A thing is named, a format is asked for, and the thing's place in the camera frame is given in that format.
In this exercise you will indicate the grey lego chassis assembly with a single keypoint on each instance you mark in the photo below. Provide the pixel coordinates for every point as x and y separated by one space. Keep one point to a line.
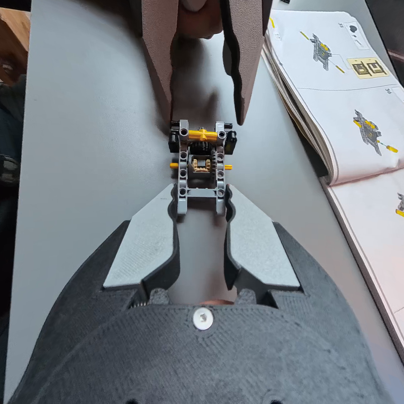
182 164

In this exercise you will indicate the lego instruction booklet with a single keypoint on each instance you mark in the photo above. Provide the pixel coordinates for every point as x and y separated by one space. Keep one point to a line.
347 94

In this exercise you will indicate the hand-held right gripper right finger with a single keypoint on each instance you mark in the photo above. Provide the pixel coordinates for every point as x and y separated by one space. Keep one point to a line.
258 252

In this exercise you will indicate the person's left hand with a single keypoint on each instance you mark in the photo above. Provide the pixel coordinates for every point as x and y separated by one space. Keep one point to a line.
202 23

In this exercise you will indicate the black office chair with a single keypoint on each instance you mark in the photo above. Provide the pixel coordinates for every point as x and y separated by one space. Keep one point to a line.
9 126

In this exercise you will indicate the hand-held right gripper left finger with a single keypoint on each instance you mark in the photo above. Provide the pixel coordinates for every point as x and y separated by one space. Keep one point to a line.
148 249

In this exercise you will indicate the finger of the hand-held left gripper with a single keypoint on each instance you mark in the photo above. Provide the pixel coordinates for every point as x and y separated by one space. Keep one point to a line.
249 47
157 47

